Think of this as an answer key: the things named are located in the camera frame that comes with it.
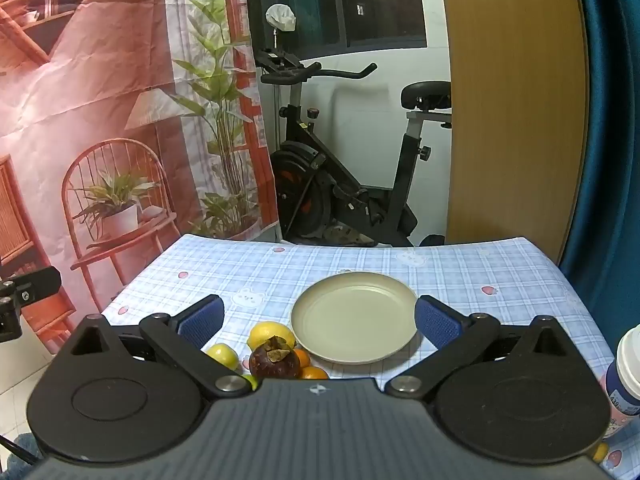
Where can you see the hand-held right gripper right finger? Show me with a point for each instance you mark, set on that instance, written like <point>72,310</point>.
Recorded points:
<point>437,322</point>

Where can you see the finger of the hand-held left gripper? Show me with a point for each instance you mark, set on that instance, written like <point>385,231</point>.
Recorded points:
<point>35,282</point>

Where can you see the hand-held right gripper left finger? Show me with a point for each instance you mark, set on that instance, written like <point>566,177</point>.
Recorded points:
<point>202,317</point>

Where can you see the yellow-green apple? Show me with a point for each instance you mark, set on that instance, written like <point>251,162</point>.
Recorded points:
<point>223,355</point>

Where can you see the yellow lemon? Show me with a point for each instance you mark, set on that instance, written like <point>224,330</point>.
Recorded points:
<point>267,333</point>

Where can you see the green apple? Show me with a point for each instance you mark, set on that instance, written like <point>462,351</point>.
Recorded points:
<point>251,383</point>

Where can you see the dark purple mangosteen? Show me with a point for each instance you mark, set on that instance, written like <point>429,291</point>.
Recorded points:
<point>272,364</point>

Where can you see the beige round plate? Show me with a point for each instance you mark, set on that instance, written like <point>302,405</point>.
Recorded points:
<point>352,317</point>

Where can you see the orange mandarin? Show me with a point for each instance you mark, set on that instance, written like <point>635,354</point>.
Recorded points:
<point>314,373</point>
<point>303,358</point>

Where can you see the black shoe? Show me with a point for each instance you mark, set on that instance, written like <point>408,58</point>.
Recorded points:
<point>432,240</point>

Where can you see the brown sandal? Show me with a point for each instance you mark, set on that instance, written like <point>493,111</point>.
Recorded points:
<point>345,235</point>

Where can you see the blue fuzzy cloth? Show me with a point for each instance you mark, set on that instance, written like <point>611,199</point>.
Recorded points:
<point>12,469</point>

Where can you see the black exercise bike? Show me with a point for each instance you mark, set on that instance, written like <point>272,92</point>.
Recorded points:
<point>310,180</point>

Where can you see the white bottle with blue label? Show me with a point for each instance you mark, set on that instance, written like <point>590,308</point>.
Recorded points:
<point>624,375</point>

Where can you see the wooden door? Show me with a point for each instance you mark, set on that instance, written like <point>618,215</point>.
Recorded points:
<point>515,110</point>

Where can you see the printed backdrop cloth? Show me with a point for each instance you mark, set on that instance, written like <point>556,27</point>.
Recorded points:
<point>100,60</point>

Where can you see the blue curtain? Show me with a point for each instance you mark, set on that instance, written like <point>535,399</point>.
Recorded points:
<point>615,135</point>

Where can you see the white crumpled cloth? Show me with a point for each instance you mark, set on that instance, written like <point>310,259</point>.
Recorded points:
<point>281,17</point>

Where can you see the dark window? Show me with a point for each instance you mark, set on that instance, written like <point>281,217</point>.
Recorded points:
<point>380,0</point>

